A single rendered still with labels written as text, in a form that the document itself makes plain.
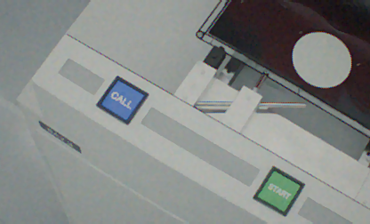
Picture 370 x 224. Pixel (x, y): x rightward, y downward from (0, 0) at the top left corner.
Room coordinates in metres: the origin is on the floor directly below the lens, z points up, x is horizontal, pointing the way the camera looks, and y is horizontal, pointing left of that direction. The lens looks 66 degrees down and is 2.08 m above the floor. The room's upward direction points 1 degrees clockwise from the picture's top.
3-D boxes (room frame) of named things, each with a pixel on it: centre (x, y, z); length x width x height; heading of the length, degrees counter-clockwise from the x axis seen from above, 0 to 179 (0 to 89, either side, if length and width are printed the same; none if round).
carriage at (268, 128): (0.48, -0.15, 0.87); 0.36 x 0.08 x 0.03; 59
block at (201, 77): (0.56, -0.01, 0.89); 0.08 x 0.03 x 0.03; 149
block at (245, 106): (0.52, -0.08, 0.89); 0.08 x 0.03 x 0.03; 149
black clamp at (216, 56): (0.61, -0.04, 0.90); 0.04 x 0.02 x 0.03; 149
